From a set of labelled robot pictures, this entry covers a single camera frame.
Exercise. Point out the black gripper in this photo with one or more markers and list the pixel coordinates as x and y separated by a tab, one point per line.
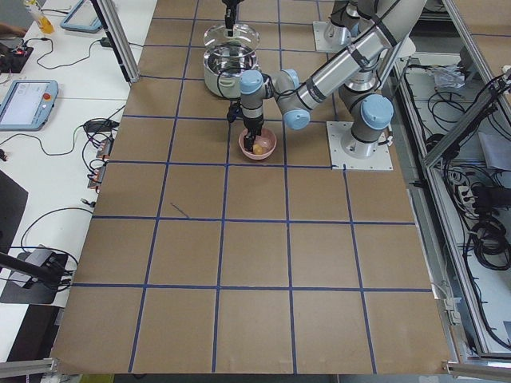
254	124
230	9

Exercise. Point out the brown egg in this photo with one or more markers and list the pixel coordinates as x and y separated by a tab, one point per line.
258	150

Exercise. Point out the glass pot lid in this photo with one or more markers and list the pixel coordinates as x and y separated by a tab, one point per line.
241	34

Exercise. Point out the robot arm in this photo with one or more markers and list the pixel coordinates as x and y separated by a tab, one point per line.
344	13
382	26

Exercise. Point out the pale green electric pot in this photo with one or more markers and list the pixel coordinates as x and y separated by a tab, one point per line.
223	66

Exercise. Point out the pink bowl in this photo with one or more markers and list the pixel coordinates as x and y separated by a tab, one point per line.
268	140

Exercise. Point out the black power adapter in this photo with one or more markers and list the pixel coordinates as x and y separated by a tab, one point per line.
105	42

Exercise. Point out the blue teach pendant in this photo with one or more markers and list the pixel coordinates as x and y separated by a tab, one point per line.
82	18
27	105

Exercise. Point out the orange juice bottle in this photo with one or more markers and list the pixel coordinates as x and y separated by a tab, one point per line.
35	11

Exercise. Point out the grey usb hub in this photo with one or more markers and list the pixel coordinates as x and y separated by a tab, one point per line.
41	257

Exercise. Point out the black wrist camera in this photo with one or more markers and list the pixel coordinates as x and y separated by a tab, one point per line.
234	111

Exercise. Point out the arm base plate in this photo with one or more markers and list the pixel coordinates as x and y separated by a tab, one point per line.
330	38
349	154

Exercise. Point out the aluminium frame post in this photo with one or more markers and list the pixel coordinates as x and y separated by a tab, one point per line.
109	19

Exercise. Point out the black camera stand base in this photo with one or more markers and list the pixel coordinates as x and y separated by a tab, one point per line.
30	284

